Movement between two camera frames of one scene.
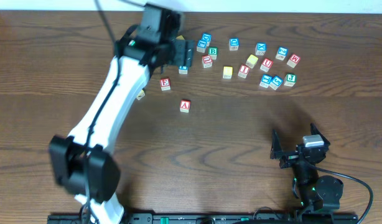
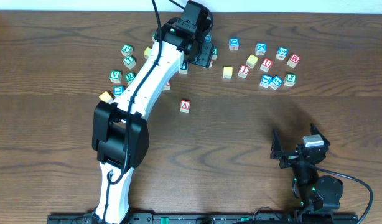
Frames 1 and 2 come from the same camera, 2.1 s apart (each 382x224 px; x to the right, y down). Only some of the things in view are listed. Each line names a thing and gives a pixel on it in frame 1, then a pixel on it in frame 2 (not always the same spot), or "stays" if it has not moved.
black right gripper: [276, 153] stays
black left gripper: [185, 52] to [205, 58]
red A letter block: [185, 106] stays
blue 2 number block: [282, 53] stays
